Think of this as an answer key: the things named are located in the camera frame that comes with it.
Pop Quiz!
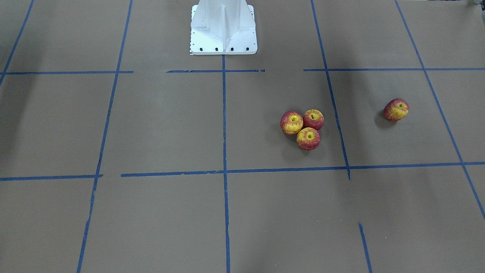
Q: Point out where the red yellow apple front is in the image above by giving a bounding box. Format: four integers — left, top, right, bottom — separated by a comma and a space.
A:
296, 127, 321, 151

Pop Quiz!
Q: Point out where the red yellow apple back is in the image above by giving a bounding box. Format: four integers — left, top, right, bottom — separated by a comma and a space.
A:
303, 109, 325, 131

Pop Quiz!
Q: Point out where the brown paper table cover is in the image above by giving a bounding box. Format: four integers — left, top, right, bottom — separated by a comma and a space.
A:
1, 0, 484, 273

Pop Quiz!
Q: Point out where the red yellow apple side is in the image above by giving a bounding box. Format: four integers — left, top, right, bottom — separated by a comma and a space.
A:
280, 111, 304, 135

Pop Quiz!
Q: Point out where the lone red yellow apple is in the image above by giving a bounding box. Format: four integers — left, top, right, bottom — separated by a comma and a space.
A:
383, 98, 410, 122

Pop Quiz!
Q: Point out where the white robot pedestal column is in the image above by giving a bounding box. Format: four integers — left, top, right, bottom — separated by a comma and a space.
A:
189, 0, 258, 55

